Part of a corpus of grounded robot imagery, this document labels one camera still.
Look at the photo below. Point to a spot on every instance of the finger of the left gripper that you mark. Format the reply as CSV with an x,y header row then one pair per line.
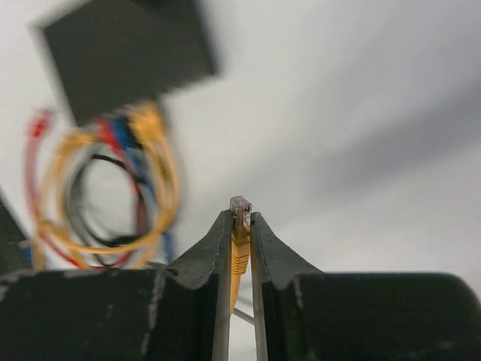
x,y
15,247

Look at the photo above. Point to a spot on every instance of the black network switch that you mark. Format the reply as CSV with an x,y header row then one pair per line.
x,y
110,54

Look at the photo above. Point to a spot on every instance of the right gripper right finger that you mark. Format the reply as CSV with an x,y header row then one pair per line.
x,y
287,292

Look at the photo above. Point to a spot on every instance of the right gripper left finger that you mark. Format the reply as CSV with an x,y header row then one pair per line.
x,y
193,309

